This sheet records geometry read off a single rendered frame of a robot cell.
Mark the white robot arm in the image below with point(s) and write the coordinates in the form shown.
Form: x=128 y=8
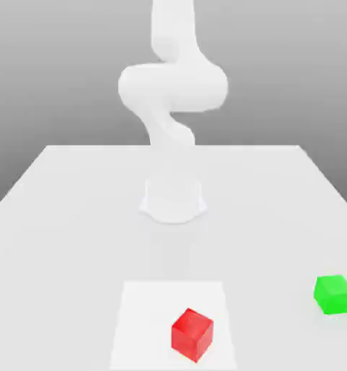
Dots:
x=173 y=87

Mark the small red cube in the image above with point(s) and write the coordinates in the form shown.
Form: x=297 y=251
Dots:
x=192 y=334

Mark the small green cube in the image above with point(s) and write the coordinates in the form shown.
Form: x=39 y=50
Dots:
x=334 y=294

